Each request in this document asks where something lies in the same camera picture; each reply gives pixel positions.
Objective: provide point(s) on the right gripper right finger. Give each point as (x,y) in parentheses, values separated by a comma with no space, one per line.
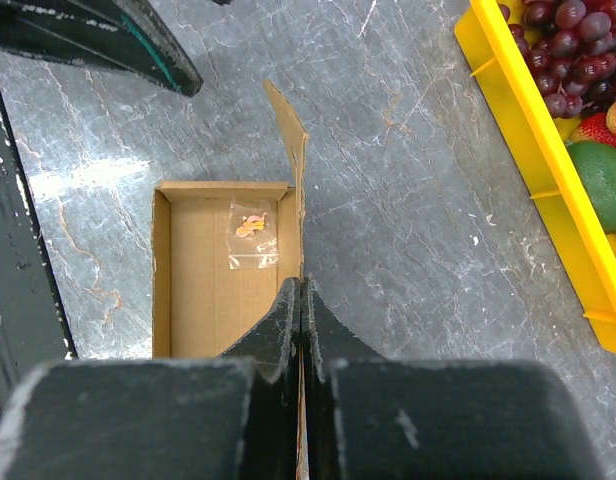
(369,417)

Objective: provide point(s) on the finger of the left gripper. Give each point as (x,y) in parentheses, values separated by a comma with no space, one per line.
(123,36)

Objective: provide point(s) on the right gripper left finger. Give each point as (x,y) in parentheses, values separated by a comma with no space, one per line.
(229,417)

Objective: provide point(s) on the brown cardboard box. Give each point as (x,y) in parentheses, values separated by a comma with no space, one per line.
(201,307)

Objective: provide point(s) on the small orange scrap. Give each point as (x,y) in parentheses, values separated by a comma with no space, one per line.
(252,239)

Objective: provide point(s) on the yellow plastic tray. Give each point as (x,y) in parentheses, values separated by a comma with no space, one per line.
(536,142)

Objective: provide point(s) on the green lime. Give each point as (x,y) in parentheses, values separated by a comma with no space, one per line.
(595,164)

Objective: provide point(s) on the red strawberry cluster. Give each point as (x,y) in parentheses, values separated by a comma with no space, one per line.
(600,128)

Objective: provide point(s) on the dark purple grape bunch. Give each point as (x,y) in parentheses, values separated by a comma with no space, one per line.
(569,48)

